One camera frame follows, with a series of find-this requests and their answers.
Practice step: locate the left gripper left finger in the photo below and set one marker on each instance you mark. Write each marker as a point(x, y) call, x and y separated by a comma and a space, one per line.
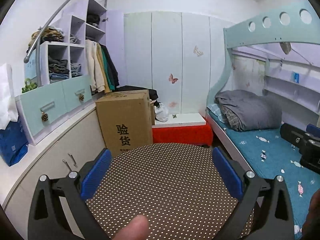
point(47, 219)

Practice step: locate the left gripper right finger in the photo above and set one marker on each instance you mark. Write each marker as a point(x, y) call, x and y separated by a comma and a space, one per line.
point(264, 208)

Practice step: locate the person's right hand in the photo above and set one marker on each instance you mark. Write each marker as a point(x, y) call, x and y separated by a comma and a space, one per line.
point(310, 229)

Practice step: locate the person's left hand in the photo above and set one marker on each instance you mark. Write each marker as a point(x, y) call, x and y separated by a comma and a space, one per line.
point(137, 229)

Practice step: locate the teal bed mattress cover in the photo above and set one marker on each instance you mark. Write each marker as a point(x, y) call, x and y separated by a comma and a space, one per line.
point(268, 155)

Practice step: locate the white curved cabinet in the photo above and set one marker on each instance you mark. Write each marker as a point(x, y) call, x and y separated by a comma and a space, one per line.
point(82, 143)

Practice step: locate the grey folded quilt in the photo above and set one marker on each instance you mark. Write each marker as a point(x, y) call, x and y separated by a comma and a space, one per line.
point(246, 111)

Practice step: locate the blue shopping bag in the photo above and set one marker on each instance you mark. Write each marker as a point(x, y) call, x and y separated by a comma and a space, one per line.
point(14, 144)

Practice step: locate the blue checked pillow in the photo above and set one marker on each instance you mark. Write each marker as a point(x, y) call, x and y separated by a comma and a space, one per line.
point(215, 109)

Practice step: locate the teal drawer unit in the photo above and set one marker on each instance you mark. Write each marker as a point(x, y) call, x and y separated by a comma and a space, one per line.
point(44, 109)

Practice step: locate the white hanging bag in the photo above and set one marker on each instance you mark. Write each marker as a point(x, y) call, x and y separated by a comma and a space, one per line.
point(8, 107)

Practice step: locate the large cardboard box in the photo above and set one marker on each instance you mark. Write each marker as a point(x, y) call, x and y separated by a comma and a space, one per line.
point(125, 120)

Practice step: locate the red covered bench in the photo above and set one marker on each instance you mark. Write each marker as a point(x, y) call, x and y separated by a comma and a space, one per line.
point(200, 135)

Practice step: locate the white plastic bag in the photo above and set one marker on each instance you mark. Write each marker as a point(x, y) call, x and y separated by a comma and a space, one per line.
point(161, 113)

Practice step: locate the hanging clothes on rack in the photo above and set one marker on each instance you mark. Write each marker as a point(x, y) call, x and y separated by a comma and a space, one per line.
point(102, 71)

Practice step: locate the lavender cubby shelf unit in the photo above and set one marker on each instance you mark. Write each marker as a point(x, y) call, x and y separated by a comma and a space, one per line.
point(82, 20)

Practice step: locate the teal bunk bed frame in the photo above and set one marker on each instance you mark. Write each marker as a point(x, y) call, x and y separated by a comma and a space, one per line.
point(275, 54)

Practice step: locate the pink butterfly wall sticker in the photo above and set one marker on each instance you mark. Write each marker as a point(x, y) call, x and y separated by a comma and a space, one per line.
point(172, 79)

